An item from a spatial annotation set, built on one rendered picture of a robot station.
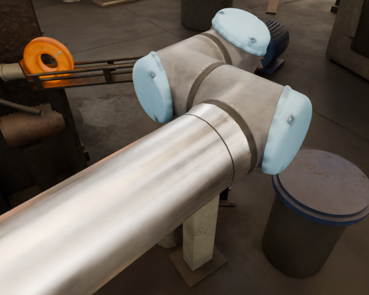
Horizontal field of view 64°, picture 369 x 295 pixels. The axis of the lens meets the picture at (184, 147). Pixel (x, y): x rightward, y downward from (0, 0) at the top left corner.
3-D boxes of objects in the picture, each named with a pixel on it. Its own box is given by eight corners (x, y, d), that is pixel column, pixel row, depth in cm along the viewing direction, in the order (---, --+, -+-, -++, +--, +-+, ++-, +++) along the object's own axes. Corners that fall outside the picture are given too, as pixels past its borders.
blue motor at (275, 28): (232, 71, 251) (236, 30, 228) (260, 49, 286) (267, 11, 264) (266, 81, 237) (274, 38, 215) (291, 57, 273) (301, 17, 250)
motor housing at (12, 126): (39, 203, 144) (-7, 111, 109) (83, 184, 153) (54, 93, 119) (47, 222, 136) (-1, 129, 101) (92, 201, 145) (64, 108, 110)
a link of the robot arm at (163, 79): (175, 80, 32) (248, 44, 38) (118, 51, 39) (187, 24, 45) (180, 146, 38) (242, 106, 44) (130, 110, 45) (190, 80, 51)
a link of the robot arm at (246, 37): (198, 11, 42) (243, -5, 47) (181, 76, 52) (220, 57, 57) (245, 52, 39) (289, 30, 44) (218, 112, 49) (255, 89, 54)
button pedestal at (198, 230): (162, 259, 122) (151, 144, 82) (208, 230, 132) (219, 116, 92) (184, 292, 112) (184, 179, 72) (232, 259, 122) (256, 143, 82)
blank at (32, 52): (54, 86, 110) (51, 91, 108) (17, 54, 102) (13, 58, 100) (83, 64, 104) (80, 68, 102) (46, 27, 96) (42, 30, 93)
